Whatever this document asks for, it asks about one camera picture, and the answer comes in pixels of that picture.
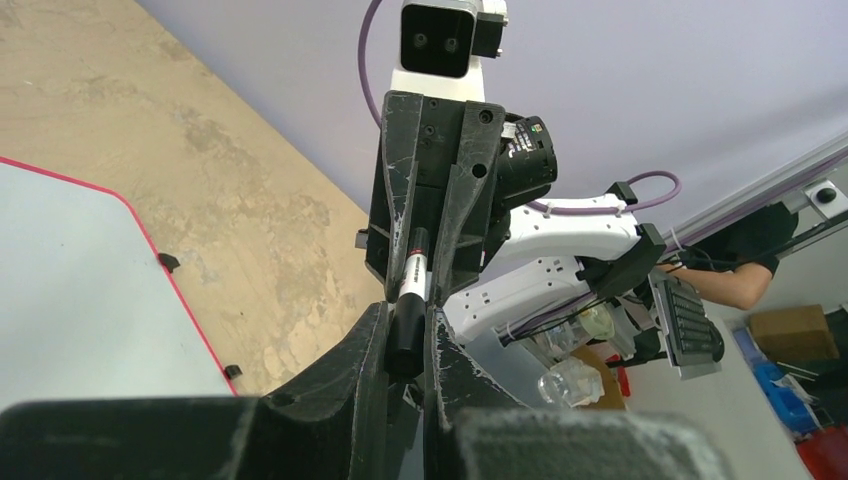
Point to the cardboard box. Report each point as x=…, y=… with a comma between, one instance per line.
x=794, y=335

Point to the black marker cap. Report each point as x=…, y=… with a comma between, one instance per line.
x=405, y=342

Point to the blue plastic bin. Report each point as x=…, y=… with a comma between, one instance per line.
x=791, y=403

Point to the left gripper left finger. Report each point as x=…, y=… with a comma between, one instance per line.
x=328, y=422

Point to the person forearm in background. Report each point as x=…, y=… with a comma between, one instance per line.
x=741, y=288

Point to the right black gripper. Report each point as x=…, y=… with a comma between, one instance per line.
x=436, y=169

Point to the clear plastic bag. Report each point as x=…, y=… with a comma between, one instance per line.
x=571, y=383

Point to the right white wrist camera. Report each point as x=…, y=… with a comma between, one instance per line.
x=442, y=45

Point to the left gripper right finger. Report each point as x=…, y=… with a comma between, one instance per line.
x=475, y=429

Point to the white whiteboard marker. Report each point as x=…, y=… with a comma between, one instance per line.
x=415, y=270

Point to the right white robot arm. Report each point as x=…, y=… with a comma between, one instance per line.
x=605, y=248

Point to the red framed whiteboard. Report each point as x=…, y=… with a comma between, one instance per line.
x=87, y=309

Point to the aluminium frame rail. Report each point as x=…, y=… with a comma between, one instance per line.
x=775, y=186

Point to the black keyboard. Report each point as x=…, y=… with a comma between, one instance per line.
x=694, y=344

